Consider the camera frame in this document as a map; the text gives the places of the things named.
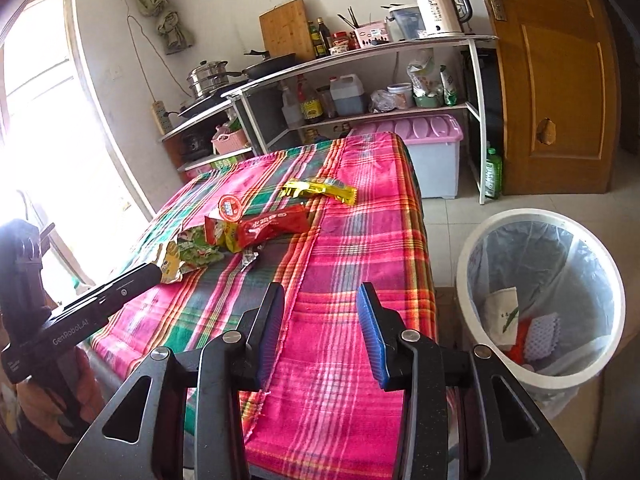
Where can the low white shelf rack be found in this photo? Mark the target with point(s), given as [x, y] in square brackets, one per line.
[200, 119]

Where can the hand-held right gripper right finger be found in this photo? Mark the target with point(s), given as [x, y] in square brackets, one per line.
[372, 342]

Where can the crumpled red wrapper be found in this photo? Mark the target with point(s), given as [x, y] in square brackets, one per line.
[519, 345]

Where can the window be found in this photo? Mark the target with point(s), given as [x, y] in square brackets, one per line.
[45, 110]

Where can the black frying pan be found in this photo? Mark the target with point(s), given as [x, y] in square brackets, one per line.
[272, 65]

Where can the white plastic tub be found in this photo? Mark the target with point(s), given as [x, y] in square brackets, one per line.
[400, 96]

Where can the clear storage box pink lid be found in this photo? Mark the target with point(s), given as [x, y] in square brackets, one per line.
[435, 160]

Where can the black gas stove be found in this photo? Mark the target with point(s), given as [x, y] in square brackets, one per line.
[196, 149]

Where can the green plastic bottle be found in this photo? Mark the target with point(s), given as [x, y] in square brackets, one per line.
[493, 172]

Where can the pink green plaid tablecloth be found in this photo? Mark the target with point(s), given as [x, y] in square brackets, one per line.
[350, 240]

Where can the white plastic bottle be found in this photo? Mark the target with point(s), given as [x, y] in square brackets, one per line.
[291, 110]

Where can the dark sauce bottle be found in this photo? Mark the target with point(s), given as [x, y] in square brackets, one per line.
[326, 37]

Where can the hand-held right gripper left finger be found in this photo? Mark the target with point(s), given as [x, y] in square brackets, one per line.
[270, 332]

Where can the green label sauce bottle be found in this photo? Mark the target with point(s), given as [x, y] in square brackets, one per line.
[315, 42]

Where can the clear water filter pitcher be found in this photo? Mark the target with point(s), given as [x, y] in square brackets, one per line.
[405, 22]

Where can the yellow snack wrapper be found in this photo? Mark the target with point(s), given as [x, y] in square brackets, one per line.
[320, 189]

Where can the red lid jar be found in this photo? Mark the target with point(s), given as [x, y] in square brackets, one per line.
[340, 42]

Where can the dark liquid plastic jug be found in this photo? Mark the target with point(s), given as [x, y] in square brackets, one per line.
[348, 95]

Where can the green white packet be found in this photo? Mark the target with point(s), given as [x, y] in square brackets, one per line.
[449, 87]

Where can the yellow label oil bottle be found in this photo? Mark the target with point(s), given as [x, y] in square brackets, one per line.
[311, 105]

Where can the white food bags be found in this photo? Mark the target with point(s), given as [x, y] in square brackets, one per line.
[422, 75]

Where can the person's left hand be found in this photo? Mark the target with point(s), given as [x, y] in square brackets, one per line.
[92, 390]

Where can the white power strip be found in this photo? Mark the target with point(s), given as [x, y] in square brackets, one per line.
[161, 117]

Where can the tall white shelf rack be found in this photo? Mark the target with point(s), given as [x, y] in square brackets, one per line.
[380, 51]

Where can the white round bin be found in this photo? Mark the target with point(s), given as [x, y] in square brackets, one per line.
[467, 280]

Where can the clear plastic bin liner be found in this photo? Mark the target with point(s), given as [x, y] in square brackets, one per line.
[590, 270]

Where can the dark chopsticks bundle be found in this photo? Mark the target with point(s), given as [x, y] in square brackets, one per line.
[350, 19]

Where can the white foam fruit net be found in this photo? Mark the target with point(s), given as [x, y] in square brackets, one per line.
[542, 335]

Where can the glass jar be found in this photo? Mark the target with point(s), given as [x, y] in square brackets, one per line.
[328, 102]

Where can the dark glass bottle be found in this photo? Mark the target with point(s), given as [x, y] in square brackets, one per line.
[345, 129]

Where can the green bowl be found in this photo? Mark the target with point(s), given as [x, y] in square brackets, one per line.
[427, 101]

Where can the large yellow oil bottle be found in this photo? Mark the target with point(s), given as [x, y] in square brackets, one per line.
[314, 136]

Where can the small silver wrapper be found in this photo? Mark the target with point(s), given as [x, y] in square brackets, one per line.
[249, 258]

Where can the pink utensil basket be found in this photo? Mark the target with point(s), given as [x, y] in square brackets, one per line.
[372, 37]

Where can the black induction cooker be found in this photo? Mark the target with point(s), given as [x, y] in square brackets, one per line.
[200, 107]

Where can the hanging grey cloth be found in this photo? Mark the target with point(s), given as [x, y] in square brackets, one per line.
[170, 30]

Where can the crumpled clear plastic bag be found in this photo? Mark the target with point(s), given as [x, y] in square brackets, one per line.
[382, 101]

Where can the pink woven basket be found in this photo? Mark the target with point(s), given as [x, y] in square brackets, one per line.
[230, 141]

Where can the white paper carton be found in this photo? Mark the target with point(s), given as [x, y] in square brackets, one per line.
[502, 315]

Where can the small red sauce jar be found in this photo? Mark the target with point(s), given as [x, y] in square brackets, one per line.
[354, 40]

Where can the steel steamer pot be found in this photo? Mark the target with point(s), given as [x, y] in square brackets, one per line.
[210, 80]

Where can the wooden door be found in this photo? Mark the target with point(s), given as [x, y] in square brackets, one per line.
[550, 85]

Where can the red snack wrapper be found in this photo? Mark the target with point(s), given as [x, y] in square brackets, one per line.
[270, 225]

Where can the green snack bag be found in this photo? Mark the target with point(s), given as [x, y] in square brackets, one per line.
[200, 252]

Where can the wooden cutting board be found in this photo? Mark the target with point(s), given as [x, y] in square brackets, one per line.
[282, 30]

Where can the green printed cardboard box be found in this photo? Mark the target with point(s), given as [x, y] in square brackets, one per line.
[230, 162]

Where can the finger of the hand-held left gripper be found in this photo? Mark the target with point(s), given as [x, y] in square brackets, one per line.
[125, 287]

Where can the white electric kettle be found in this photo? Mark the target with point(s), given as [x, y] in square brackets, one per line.
[440, 10]

